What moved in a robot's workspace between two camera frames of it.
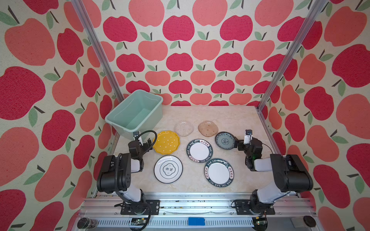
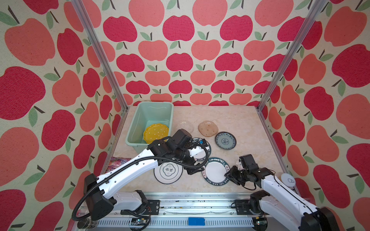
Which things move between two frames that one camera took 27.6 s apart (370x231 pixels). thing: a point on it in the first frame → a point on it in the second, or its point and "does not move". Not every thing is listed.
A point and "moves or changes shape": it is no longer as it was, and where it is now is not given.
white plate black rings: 168,169 does not move
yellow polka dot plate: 167,142 moves or changes shape
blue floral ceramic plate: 225,140 does not move
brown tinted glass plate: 208,128 does not move
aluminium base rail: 196,211 does not move
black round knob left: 85,223 does not move
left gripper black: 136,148 → 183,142
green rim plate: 199,150 does not move
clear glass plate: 183,128 does not move
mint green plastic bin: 141,112 moves or changes shape
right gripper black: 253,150 → 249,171
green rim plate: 218,173 does not move
